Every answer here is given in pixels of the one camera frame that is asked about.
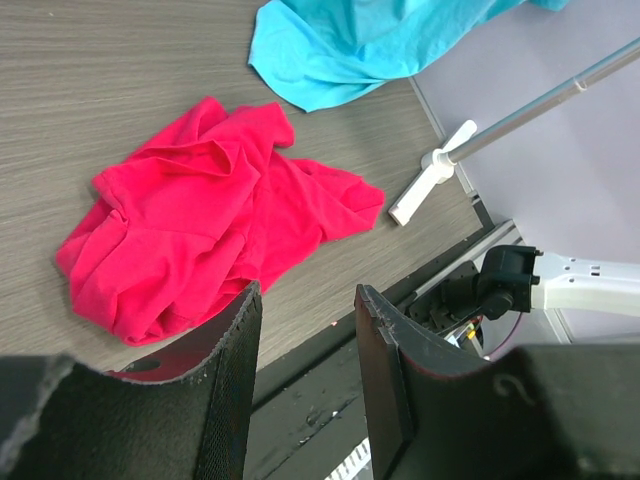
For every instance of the blue t shirt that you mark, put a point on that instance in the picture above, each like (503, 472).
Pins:
(319, 55)

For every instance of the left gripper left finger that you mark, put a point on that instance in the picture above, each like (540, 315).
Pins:
(181, 412)

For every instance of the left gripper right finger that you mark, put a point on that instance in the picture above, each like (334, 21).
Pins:
(434, 411)

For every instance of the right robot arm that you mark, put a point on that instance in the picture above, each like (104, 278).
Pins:
(520, 279)

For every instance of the pink t shirt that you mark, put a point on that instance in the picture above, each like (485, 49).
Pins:
(207, 206)

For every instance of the white slotted cable duct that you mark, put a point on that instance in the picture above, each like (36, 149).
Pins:
(356, 466)

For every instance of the grey clothes rack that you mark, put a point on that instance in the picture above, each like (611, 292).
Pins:
(439, 165)

